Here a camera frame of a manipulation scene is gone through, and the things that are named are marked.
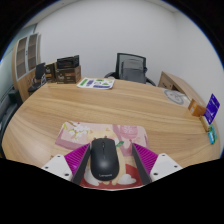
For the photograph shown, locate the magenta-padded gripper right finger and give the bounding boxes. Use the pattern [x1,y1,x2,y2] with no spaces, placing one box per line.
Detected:
[131,142,184,185]

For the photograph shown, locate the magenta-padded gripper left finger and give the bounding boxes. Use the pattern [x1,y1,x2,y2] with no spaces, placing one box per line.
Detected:
[40,142,92,186]

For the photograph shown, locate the black computer mouse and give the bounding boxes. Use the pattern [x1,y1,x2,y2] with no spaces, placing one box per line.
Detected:
[89,137,122,182]

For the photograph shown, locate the cartoon dog print mouse pad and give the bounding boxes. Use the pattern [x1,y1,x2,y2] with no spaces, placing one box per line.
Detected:
[54,120,150,191]

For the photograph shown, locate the tan small box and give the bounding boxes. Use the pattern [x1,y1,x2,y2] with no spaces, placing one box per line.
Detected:
[199,114,211,133]

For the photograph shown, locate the grey circle print sheet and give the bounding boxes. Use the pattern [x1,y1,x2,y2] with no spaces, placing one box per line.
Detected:
[163,88,191,106]

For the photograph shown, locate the brown cardboard box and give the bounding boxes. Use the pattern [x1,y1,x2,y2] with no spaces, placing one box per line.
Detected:
[187,98,208,118]

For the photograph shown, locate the green small box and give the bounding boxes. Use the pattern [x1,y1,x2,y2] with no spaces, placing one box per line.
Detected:
[208,123,219,145]

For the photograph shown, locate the white green printed leaflet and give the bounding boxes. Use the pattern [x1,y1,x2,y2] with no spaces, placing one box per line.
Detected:
[76,77,116,91]

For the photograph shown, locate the purple standing package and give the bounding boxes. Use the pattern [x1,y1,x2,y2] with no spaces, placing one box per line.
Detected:
[203,93,221,126]

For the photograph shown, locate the black leather armchair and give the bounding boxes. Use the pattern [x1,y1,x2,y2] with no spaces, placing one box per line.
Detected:
[0,87,24,158]

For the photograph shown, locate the brown and black carton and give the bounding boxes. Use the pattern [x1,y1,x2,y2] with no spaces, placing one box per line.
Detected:
[54,64,82,85]

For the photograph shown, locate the dark brown narrow box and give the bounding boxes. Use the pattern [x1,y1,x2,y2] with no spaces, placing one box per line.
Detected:
[44,62,58,83]

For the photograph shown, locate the grey mesh office chair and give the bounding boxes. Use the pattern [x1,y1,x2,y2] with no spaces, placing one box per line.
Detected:
[104,52,157,87]

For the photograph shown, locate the flat black box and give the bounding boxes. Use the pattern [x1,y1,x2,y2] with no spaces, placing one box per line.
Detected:
[56,55,80,70]

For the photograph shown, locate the wooden shelf unit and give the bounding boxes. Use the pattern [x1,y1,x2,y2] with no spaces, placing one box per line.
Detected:
[11,32,43,103]

